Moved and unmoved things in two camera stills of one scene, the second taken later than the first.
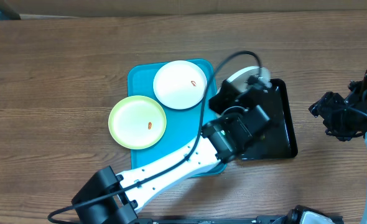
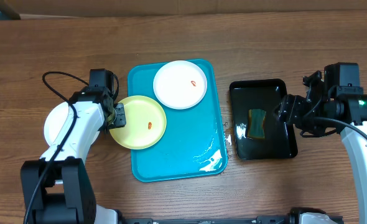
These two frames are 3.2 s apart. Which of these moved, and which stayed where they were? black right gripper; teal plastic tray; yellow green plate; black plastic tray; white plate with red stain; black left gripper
Moved: black left gripper; black right gripper
Stayed: white plate with red stain; yellow green plate; black plastic tray; teal plastic tray
